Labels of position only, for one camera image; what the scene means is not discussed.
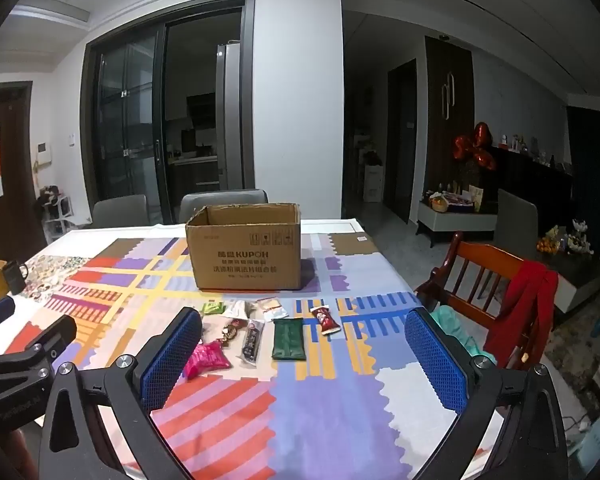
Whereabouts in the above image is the dark sideboard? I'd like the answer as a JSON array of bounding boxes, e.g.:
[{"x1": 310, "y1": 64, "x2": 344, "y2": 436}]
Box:
[{"x1": 490, "y1": 145, "x2": 573, "y2": 241}]

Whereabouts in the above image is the dark sliding glass door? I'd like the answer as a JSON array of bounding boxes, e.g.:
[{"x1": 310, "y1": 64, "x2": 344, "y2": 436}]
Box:
[{"x1": 80, "y1": 0, "x2": 257, "y2": 226}]

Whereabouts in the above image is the red snack packet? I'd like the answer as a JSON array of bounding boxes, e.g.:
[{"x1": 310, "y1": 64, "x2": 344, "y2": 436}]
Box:
[{"x1": 310, "y1": 306, "x2": 341, "y2": 336}]

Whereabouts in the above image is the teal cloth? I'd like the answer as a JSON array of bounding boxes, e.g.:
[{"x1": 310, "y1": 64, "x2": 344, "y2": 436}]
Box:
[{"x1": 430, "y1": 305, "x2": 498, "y2": 366}]

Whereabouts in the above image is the grey dining chair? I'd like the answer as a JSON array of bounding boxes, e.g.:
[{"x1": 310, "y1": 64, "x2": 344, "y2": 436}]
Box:
[
  {"x1": 179, "y1": 189, "x2": 270, "y2": 223},
  {"x1": 492, "y1": 188, "x2": 539, "y2": 261},
  {"x1": 91, "y1": 194, "x2": 150, "y2": 230}
]

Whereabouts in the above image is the black mug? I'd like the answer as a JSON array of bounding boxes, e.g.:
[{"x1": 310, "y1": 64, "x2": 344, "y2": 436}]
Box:
[{"x1": 1, "y1": 259, "x2": 29, "y2": 295}]

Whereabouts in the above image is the pink snack packet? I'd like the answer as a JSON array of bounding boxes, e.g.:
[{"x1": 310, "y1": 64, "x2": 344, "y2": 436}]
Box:
[{"x1": 182, "y1": 340, "x2": 232, "y2": 380}]

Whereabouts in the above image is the dark wooden door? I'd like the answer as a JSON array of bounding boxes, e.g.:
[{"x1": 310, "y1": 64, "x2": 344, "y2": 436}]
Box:
[{"x1": 0, "y1": 81, "x2": 48, "y2": 271}]

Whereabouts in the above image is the red foil balloon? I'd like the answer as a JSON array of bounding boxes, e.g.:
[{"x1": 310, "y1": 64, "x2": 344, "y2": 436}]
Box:
[{"x1": 452, "y1": 121, "x2": 497, "y2": 171}]

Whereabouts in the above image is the red garment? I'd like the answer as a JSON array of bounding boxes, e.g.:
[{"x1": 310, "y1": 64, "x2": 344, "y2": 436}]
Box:
[{"x1": 482, "y1": 260, "x2": 559, "y2": 368}]

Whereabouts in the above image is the white shelf rack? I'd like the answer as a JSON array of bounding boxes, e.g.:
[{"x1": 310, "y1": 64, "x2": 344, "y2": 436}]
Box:
[{"x1": 36, "y1": 185, "x2": 77, "y2": 246}]

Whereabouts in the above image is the brown wooden chair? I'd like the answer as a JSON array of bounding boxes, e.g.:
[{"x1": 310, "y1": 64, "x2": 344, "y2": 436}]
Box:
[{"x1": 414, "y1": 231, "x2": 556, "y2": 371}]

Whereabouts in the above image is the colourful patterned tablecloth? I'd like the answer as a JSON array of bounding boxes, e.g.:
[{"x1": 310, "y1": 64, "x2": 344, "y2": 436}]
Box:
[{"x1": 0, "y1": 217, "x2": 501, "y2": 480}]

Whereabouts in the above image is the dark wood wardrobe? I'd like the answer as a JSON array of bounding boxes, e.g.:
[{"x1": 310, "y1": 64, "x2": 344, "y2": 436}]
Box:
[{"x1": 425, "y1": 35, "x2": 476, "y2": 201}]

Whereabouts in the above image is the white low cabinet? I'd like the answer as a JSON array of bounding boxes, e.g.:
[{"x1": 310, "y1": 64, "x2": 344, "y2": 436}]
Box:
[{"x1": 416, "y1": 199, "x2": 498, "y2": 248}]

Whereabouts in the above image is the silver refrigerator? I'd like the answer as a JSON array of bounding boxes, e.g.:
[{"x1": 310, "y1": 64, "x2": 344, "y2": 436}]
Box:
[{"x1": 216, "y1": 42, "x2": 243, "y2": 192}]

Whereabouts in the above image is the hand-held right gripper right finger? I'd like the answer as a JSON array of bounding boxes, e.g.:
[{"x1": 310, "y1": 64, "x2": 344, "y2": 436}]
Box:
[{"x1": 404, "y1": 306, "x2": 567, "y2": 480}]

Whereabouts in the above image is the dark interior door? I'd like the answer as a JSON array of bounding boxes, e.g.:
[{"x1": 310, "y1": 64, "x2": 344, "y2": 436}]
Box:
[{"x1": 386, "y1": 58, "x2": 418, "y2": 225}]

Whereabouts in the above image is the dark green snack packet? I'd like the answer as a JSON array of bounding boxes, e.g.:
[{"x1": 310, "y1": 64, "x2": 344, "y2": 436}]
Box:
[{"x1": 271, "y1": 317, "x2": 307, "y2": 361}]

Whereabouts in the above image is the beige orange snack packet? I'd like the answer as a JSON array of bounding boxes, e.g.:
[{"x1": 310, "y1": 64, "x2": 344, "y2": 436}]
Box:
[{"x1": 256, "y1": 297, "x2": 287, "y2": 322}]

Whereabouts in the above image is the long black snack packet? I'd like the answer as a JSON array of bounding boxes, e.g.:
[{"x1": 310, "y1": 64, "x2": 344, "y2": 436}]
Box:
[{"x1": 240, "y1": 319, "x2": 266, "y2": 365}]

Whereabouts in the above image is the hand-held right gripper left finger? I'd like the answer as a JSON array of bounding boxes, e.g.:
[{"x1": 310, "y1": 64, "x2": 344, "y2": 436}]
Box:
[{"x1": 39, "y1": 306, "x2": 203, "y2": 480}]

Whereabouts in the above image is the white silver snack packet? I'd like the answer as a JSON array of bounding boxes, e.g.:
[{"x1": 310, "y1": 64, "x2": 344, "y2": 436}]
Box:
[{"x1": 223, "y1": 300, "x2": 253, "y2": 321}]

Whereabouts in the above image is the white carton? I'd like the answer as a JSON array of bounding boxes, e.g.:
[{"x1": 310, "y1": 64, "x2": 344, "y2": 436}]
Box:
[{"x1": 362, "y1": 164, "x2": 385, "y2": 203}]

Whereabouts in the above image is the brown cardboard box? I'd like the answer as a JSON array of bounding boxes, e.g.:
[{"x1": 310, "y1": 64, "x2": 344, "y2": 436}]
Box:
[{"x1": 185, "y1": 203, "x2": 305, "y2": 292}]

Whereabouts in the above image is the brown snack packet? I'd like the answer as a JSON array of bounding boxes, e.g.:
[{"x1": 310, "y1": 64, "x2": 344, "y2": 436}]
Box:
[{"x1": 200, "y1": 320, "x2": 248, "y2": 348}]

